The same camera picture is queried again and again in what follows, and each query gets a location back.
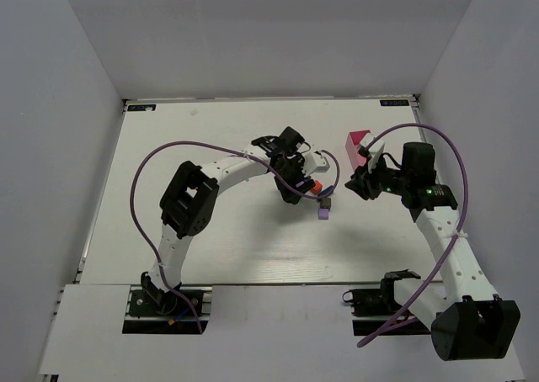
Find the pink plastic box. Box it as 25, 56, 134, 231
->
345, 130, 371, 172

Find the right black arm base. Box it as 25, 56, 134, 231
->
342, 270, 420, 336

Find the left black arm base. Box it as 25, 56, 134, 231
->
122, 288, 211, 335

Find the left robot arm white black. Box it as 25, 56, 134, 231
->
141, 126, 314, 305

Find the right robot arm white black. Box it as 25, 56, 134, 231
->
345, 141, 520, 361

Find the dark blue long block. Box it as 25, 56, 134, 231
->
317, 186, 334, 201

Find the red cube block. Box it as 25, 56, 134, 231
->
310, 181, 323, 195

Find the olive brown cube block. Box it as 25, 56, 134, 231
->
319, 197, 332, 210

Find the small purple cube block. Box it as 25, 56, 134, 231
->
318, 208, 329, 220

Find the right blue table label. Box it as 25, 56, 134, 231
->
380, 99, 409, 107

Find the blue table label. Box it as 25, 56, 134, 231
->
127, 104, 157, 112
380, 99, 409, 107

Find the left blue table label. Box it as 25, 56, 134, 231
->
127, 104, 157, 112

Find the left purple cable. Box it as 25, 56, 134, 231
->
130, 141, 341, 333

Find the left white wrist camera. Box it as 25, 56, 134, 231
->
302, 151, 330, 176

